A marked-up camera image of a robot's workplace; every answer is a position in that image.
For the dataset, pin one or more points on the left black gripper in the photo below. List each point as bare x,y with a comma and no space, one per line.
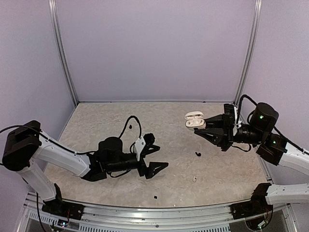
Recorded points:
154,168

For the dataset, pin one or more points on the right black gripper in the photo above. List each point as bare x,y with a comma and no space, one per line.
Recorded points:
222,137

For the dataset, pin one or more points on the white earbuds charging case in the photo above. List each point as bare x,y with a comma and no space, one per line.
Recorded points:
195,120

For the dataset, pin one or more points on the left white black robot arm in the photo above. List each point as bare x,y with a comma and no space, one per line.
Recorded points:
27,143

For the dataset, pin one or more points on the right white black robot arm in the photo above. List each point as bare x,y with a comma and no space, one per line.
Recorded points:
275,149

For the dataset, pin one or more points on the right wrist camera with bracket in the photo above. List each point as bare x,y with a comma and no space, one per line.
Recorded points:
231,116

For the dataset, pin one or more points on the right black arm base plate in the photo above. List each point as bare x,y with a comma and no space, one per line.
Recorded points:
256,205

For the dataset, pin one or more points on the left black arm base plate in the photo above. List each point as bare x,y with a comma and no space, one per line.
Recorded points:
64,210

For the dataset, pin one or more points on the right aluminium corner post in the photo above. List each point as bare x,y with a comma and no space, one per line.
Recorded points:
250,50

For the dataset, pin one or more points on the aluminium corner post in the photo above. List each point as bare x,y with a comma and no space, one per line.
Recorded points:
61,51
250,50

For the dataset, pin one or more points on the front aluminium rail frame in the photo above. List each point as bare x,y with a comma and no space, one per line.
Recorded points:
127,203

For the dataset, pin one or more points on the left aluminium corner post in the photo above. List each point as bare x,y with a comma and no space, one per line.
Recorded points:
61,51

